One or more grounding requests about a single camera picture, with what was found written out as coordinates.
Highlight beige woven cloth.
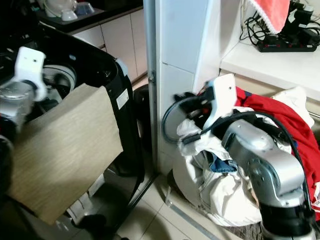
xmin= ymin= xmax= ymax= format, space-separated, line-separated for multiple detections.
xmin=6 ymin=83 xmax=125 ymax=226

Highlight black top-load washing machine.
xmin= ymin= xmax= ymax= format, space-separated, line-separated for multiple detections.
xmin=0 ymin=21 xmax=147 ymax=240

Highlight white washer label sticker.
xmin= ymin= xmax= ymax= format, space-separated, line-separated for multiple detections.
xmin=116 ymin=88 xmax=130 ymax=111

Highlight blue denim garment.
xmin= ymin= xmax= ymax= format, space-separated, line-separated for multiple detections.
xmin=206 ymin=151 xmax=240 ymax=174

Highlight white shelf board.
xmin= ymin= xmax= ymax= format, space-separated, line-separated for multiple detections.
xmin=219 ymin=41 xmax=320 ymax=97

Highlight cream kitchen cabinet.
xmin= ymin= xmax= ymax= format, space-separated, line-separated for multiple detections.
xmin=71 ymin=7 xmax=149 ymax=83

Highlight red garment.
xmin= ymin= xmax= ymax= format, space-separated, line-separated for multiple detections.
xmin=197 ymin=84 xmax=320 ymax=222

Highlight small blue container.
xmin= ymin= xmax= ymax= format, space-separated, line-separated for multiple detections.
xmin=75 ymin=1 xmax=96 ymax=16

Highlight black power strip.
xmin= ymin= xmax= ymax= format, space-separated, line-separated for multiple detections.
xmin=256 ymin=39 xmax=320 ymax=54

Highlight black kitchen countertop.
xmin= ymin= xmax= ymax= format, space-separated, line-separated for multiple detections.
xmin=37 ymin=0 xmax=146 ymax=35

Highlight pink hanging towel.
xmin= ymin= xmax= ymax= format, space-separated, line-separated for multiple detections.
xmin=249 ymin=0 xmax=292 ymax=35

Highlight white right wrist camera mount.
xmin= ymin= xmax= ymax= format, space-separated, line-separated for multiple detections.
xmin=200 ymin=73 xmax=239 ymax=132

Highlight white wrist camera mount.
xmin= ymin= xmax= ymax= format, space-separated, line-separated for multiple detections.
xmin=200 ymin=73 xmax=239 ymax=132
xmin=13 ymin=46 xmax=48 ymax=102

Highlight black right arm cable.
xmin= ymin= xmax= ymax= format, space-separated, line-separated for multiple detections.
xmin=161 ymin=95 xmax=312 ymax=211

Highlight grey sliding door frame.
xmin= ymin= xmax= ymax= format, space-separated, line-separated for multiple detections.
xmin=142 ymin=0 xmax=162 ymax=175

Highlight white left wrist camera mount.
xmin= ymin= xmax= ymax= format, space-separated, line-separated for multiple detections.
xmin=13 ymin=46 xmax=48 ymax=102

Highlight tangled black power cables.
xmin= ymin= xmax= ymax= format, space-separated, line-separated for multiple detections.
xmin=240 ymin=0 xmax=320 ymax=47

